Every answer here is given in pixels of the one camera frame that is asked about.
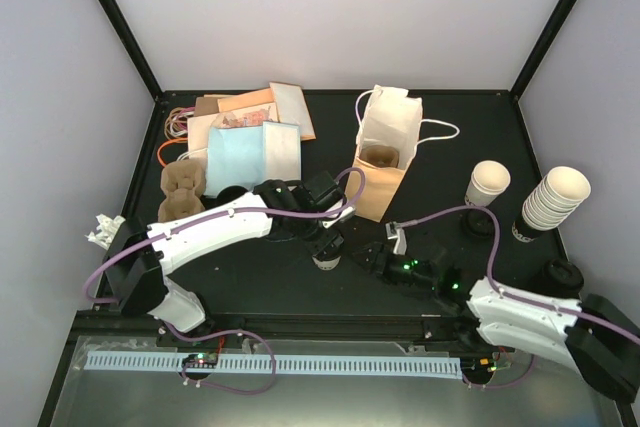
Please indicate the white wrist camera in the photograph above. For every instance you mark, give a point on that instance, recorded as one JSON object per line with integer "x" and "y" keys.
{"x": 341, "y": 217}
{"x": 395, "y": 232}

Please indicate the black enclosure frame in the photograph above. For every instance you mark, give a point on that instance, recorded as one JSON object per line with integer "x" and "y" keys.
{"x": 117, "y": 19}

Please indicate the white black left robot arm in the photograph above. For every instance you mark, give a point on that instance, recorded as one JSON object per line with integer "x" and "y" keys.
{"x": 141, "y": 258}

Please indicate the tall white cup stack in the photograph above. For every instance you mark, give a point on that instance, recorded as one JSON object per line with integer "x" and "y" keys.
{"x": 562, "y": 190}

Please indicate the brown white flat paper bag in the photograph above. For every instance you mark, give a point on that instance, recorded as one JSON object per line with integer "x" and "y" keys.
{"x": 293, "y": 109}

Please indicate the brown paper takeout bag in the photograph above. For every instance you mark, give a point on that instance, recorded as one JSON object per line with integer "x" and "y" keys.
{"x": 391, "y": 127}

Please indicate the stack of black lids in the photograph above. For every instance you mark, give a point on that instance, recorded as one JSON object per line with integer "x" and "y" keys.
{"x": 556, "y": 277}

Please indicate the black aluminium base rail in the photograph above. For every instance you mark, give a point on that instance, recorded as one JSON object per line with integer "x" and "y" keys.
{"x": 454, "y": 334}

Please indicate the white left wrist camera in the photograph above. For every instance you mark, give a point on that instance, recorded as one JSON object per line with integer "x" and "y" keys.
{"x": 341, "y": 217}

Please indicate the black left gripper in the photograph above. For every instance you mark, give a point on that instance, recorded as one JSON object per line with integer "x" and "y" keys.
{"x": 326, "y": 247}

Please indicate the short white cup stack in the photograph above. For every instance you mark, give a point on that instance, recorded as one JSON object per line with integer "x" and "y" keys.
{"x": 489, "y": 179}

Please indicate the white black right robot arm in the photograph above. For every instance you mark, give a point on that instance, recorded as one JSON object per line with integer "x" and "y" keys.
{"x": 591, "y": 336}

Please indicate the light blue cable duct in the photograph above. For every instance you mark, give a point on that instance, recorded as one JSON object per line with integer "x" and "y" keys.
{"x": 263, "y": 364}

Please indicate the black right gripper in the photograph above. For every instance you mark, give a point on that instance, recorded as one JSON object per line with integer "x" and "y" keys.
{"x": 378, "y": 253}

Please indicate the bundle of bag handles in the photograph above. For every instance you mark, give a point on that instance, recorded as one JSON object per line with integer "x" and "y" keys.
{"x": 175, "y": 130}

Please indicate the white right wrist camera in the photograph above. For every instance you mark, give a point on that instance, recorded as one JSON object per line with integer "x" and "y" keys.
{"x": 395, "y": 232}

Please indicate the single white paper cup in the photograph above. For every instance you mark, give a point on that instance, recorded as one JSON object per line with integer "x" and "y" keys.
{"x": 326, "y": 265}

